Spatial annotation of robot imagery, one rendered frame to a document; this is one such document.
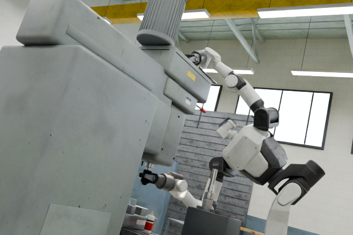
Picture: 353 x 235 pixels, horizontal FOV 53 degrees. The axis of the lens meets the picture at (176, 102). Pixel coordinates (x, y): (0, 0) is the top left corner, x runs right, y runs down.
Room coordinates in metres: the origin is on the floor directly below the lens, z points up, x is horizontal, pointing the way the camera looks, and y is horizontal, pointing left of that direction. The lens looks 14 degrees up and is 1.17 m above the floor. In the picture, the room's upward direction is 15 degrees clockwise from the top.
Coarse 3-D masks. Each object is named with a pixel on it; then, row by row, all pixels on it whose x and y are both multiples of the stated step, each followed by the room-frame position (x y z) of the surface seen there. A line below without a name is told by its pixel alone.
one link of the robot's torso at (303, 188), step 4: (292, 176) 1.99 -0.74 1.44; (288, 180) 1.98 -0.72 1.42; (292, 180) 1.96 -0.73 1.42; (296, 180) 1.95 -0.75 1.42; (284, 184) 1.96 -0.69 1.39; (300, 184) 1.94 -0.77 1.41; (280, 188) 1.99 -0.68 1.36; (304, 188) 1.94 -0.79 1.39; (304, 192) 1.95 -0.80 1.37; (300, 196) 1.93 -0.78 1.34; (296, 200) 1.94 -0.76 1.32; (292, 204) 1.98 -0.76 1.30
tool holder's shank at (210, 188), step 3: (213, 171) 1.68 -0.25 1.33; (216, 171) 1.68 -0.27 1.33; (213, 174) 1.68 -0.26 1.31; (216, 174) 1.69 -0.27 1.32; (213, 177) 1.68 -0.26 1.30; (210, 180) 1.69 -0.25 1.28; (213, 180) 1.68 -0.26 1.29; (210, 183) 1.69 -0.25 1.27; (213, 183) 1.68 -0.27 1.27; (210, 186) 1.68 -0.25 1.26; (213, 186) 1.68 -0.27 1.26; (207, 189) 1.69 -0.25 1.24; (210, 189) 1.68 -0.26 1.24; (213, 189) 1.68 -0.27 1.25; (210, 192) 1.68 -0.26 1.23
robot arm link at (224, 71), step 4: (216, 64) 2.05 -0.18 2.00; (220, 64) 2.05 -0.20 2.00; (216, 68) 2.06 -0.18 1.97; (220, 68) 2.04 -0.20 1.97; (224, 68) 2.03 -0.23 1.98; (228, 68) 2.03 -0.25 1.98; (220, 72) 2.05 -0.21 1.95; (224, 72) 2.03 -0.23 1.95; (228, 72) 2.02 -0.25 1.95; (232, 72) 1.99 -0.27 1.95; (224, 76) 2.04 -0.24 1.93; (232, 88) 2.01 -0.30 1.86
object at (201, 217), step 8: (192, 208) 1.67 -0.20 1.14; (200, 208) 1.66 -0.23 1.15; (208, 208) 1.65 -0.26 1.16; (192, 216) 1.66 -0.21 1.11; (200, 216) 1.64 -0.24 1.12; (208, 216) 1.61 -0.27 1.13; (216, 216) 1.58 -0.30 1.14; (224, 216) 1.56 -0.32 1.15; (232, 216) 1.59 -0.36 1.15; (184, 224) 1.68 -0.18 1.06; (192, 224) 1.66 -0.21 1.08; (200, 224) 1.63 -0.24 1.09; (208, 224) 1.60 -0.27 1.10; (216, 224) 1.58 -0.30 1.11; (224, 224) 1.55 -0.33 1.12; (232, 224) 1.57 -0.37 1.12; (240, 224) 1.62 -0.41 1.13; (184, 232) 1.68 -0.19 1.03; (192, 232) 1.65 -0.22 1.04; (200, 232) 1.62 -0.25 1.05; (208, 232) 1.60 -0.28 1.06; (216, 232) 1.57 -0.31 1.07; (224, 232) 1.55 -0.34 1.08; (232, 232) 1.58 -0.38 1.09
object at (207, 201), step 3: (204, 195) 1.69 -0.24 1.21; (207, 195) 1.67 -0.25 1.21; (210, 195) 1.67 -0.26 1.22; (204, 198) 1.68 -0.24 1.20; (207, 198) 1.67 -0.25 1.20; (210, 198) 1.67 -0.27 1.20; (213, 198) 1.68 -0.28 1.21; (204, 201) 1.68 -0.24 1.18; (207, 201) 1.67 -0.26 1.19; (210, 201) 1.67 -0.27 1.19; (204, 204) 1.68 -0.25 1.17; (207, 204) 1.67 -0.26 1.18; (210, 204) 1.67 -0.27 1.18; (207, 207) 1.67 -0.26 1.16; (210, 207) 1.68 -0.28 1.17
